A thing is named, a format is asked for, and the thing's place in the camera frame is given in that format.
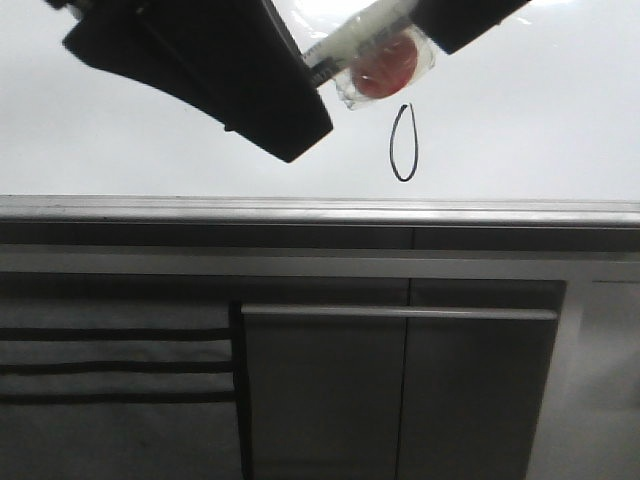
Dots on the grey cabinet with doors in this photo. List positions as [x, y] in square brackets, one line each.
[398, 379]

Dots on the white whiteboard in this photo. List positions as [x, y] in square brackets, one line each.
[537, 121]

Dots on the red magnet taped to marker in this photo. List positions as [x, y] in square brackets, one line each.
[386, 69]

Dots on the white whiteboard marker pen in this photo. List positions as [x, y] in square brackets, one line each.
[357, 38]

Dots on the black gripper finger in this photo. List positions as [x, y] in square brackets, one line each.
[453, 24]
[236, 61]

